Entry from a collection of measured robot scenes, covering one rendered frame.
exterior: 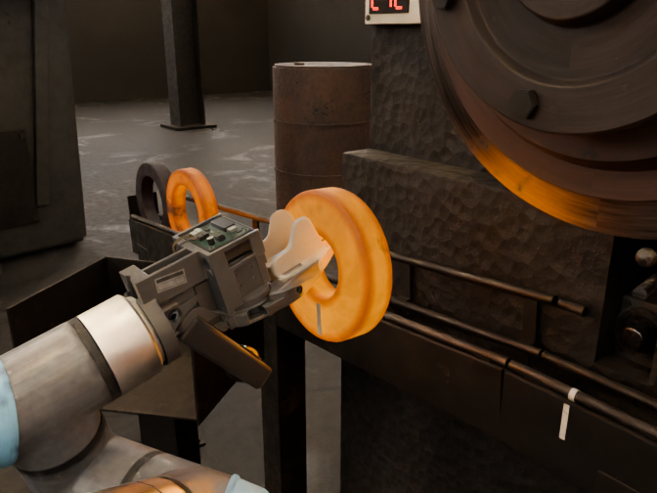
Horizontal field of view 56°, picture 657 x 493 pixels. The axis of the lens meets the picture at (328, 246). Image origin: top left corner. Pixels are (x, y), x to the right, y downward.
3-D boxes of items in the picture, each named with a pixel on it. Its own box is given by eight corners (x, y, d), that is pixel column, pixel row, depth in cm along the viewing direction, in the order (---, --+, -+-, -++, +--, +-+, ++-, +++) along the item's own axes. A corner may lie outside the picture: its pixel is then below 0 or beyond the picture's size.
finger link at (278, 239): (326, 194, 61) (249, 234, 57) (338, 246, 64) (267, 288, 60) (307, 188, 64) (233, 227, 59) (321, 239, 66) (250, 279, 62)
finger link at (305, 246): (346, 200, 59) (268, 242, 55) (358, 252, 62) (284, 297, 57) (326, 194, 61) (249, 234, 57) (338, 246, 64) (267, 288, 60)
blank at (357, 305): (295, 182, 69) (270, 186, 67) (392, 194, 57) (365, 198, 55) (302, 314, 73) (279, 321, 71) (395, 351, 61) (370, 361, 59)
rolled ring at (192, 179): (190, 272, 134) (203, 269, 136) (214, 227, 120) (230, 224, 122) (158, 201, 139) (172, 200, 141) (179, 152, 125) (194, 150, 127)
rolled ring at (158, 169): (161, 163, 135) (175, 161, 137) (130, 161, 149) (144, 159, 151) (172, 246, 139) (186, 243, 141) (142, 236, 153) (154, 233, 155)
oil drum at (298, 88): (331, 197, 416) (332, 59, 387) (393, 216, 372) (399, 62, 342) (256, 212, 381) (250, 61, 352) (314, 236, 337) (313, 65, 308)
